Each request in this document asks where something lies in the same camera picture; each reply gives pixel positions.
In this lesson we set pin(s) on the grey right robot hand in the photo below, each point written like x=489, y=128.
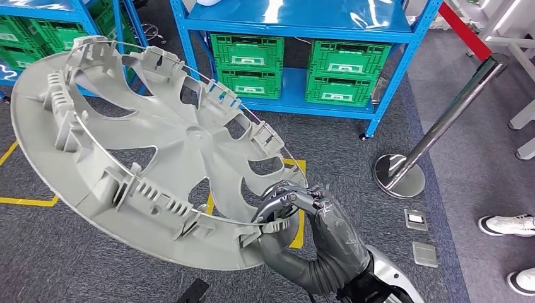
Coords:
x=338, y=238

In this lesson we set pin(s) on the grey plastic wheel cover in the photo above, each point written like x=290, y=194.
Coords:
x=167, y=125

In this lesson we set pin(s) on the black robot torso part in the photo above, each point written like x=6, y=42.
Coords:
x=192, y=292

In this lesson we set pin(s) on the blue steel shelf rack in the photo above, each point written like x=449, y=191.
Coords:
x=42, y=10
x=313, y=16

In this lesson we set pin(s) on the white curved plastic part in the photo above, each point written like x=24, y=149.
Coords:
x=209, y=2

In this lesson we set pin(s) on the yellow floor tape square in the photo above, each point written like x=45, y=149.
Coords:
x=297, y=230
x=25, y=201

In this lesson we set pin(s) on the floor socket with white insert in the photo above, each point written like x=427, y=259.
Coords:
x=416, y=219

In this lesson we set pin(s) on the closed metal floor socket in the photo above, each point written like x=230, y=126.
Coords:
x=425, y=255

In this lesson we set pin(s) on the person's right foot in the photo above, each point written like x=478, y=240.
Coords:
x=508, y=226

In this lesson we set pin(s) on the person's foot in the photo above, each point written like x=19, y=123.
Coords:
x=524, y=282
x=508, y=226

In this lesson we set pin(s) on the person's left foot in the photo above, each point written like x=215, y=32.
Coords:
x=524, y=282

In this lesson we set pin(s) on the red barrier belt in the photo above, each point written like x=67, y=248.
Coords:
x=464, y=29

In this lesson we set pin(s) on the black stool chrome base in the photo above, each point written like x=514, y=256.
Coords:
x=152, y=32

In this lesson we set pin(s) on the chrome stanchion post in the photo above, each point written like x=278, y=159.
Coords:
x=378, y=92
x=451, y=113

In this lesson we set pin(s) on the white frame workbench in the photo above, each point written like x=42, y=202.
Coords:
x=522, y=113

